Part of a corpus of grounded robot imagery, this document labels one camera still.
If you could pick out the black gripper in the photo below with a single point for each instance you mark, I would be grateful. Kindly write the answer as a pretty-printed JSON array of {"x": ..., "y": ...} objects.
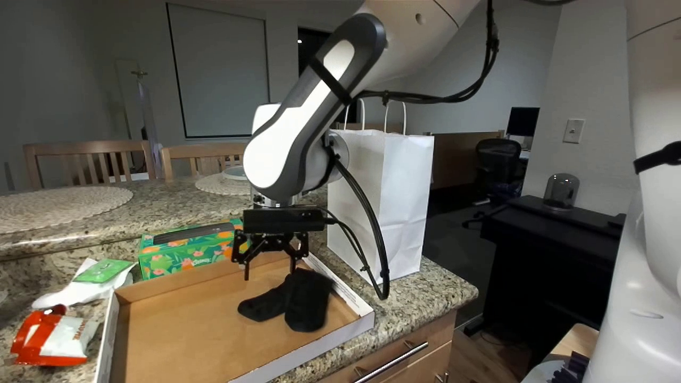
[{"x": 274, "y": 243}]

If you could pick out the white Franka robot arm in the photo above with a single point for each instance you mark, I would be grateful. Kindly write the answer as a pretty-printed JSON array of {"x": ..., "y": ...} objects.
[{"x": 298, "y": 127}]

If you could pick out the green floral tissue box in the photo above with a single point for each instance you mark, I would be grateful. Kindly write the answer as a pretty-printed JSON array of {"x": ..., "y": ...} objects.
[{"x": 193, "y": 252}]

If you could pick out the round woven placemat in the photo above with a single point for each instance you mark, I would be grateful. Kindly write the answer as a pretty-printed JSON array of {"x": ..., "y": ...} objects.
[
  {"x": 57, "y": 208},
  {"x": 214, "y": 186}
]

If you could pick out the clear glass plate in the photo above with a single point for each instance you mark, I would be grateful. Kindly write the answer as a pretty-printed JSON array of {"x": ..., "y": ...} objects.
[{"x": 233, "y": 172}]

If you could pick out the flat cardboard box tray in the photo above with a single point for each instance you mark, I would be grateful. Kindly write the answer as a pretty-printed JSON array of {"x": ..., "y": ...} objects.
[{"x": 170, "y": 331}]

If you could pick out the wooden dining chair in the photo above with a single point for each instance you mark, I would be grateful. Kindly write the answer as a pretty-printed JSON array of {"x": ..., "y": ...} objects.
[
  {"x": 206, "y": 148},
  {"x": 86, "y": 146}
]

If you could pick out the wooden base cabinet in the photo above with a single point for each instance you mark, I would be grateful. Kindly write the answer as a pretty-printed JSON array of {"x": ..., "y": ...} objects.
[{"x": 432, "y": 331}]

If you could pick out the white projection screen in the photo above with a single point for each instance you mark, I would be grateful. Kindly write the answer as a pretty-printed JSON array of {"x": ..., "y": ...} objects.
[{"x": 220, "y": 71}]

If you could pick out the white wipes packet green label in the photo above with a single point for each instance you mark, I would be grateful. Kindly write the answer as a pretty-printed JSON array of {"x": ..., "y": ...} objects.
[{"x": 71, "y": 289}]

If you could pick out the orange and white packet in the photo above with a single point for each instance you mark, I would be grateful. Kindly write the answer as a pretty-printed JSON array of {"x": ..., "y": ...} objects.
[{"x": 44, "y": 341}]

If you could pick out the black office chair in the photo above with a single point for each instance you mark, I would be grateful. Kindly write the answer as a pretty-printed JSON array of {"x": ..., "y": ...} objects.
[{"x": 496, "y": 160}]

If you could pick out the black desk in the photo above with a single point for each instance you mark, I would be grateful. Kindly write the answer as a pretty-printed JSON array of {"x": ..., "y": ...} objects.
[{"x": 546, "y": 261}]

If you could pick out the dark computer monitor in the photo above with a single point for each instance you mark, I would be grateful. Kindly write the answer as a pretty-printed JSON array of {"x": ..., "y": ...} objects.
[{"x": 525, "y": 121}]

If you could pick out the grey glass jar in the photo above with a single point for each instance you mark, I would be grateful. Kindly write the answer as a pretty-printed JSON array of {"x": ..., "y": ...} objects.
[{"x": 563, "y": 190}]

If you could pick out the light wooden board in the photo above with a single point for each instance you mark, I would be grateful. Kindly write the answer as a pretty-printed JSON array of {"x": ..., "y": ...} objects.
[{"x": 576, "y": 339}]

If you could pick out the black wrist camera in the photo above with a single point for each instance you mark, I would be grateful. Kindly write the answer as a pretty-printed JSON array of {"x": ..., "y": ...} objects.
[{"x": 284, "y": 219}]

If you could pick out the white light switch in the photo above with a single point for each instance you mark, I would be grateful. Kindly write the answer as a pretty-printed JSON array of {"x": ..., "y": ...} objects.
[{"x": 573, "y": 129}]

